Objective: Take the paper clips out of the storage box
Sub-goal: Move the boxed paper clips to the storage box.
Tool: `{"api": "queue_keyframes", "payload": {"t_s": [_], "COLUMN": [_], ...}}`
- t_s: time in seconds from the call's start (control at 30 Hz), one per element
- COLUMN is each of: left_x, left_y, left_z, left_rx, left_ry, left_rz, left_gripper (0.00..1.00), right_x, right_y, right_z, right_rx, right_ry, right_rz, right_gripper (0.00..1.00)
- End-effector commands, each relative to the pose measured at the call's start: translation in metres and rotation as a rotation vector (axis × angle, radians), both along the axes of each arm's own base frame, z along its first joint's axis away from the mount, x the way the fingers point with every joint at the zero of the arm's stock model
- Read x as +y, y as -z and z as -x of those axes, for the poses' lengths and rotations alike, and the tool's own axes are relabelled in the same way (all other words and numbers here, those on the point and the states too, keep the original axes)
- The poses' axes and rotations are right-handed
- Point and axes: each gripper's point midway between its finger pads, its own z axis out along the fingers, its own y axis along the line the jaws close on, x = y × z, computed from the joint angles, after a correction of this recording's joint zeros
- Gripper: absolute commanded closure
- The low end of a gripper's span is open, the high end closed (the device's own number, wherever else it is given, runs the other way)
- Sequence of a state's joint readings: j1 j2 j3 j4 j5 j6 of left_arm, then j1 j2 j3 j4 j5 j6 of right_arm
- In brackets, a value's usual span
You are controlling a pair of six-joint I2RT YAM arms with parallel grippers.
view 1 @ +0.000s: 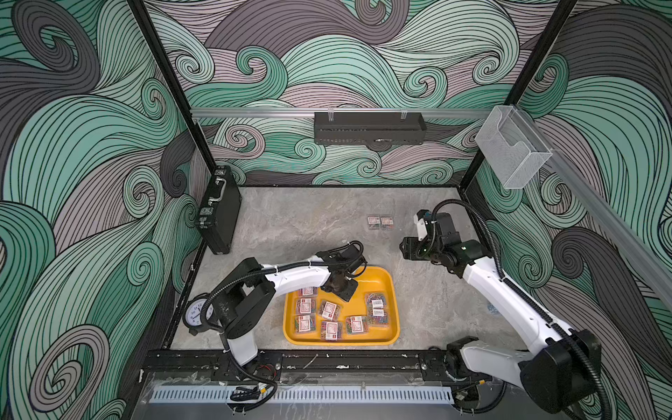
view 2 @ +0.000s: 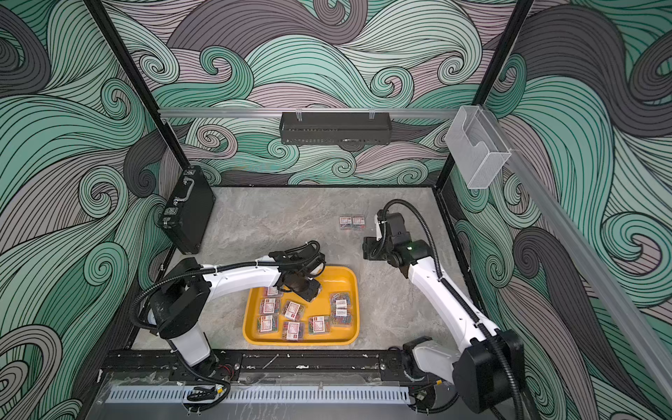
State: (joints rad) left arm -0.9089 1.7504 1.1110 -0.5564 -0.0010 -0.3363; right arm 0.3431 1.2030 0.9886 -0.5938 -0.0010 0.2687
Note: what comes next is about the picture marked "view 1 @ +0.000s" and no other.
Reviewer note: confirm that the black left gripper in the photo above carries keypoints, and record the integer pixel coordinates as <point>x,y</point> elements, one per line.
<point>349,292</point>

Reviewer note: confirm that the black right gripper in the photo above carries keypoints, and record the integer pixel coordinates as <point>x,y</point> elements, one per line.
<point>409,248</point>

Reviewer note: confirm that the paper clip box two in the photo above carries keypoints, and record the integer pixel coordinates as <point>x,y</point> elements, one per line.
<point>308,292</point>

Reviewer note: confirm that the paper clip box one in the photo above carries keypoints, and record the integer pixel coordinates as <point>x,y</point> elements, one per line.
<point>387,222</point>

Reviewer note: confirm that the paper clip box three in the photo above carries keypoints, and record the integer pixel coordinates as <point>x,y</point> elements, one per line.
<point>374,222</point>

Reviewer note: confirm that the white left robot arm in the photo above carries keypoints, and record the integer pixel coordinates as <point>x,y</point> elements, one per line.
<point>234,308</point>

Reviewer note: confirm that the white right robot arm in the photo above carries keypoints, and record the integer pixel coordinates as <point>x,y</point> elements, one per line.
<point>560,366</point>

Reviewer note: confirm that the paper clip box five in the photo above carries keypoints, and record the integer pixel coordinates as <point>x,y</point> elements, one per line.
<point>329,311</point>

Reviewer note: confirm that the paper clip box nine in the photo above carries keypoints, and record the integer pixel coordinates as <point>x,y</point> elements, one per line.
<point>375,301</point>

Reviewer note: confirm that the paper clip box four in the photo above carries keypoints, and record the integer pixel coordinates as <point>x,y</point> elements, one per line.
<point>306,306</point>

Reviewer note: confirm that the paper clip box eight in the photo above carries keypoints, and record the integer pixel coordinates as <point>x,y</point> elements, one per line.
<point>357,325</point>

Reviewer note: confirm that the paper clip box seven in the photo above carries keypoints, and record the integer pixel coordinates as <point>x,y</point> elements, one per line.
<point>331,331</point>

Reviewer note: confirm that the paper clip box ten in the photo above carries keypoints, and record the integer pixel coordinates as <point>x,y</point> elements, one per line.
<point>378,317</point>

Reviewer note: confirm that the paper clip box six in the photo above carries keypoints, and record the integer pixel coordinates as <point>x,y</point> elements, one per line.
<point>305,324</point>

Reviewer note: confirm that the yellow plastic tray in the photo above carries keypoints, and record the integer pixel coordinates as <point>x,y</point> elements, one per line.
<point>373,279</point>

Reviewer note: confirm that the white round gauge dial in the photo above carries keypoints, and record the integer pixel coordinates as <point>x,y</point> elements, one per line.
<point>192,316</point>

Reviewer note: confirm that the clear acrylic wall holder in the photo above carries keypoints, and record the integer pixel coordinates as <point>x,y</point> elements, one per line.
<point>513,146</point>

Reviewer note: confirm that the white slotted cable duct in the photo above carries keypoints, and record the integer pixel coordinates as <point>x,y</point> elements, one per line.
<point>314,394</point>

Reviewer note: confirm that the black briefcase with metal handle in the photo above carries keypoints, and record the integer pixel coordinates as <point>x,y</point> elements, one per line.
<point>219,211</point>

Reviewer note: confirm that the aluminium wall rail right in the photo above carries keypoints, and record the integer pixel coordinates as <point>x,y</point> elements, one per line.
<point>578,165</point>

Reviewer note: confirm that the black wall-mounted shelf tray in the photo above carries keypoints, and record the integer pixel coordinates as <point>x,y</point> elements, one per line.
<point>376,130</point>

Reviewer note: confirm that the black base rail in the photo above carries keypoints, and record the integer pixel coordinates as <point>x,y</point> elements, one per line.
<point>432,364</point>

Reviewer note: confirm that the black corner frame post left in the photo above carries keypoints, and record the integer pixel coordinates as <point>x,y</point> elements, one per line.
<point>152,39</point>

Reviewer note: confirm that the black corner frame post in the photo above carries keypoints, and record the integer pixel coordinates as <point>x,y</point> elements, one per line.
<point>152,39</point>
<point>541,49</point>

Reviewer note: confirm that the black corner frame post right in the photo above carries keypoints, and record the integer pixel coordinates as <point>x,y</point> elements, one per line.
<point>541,49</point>

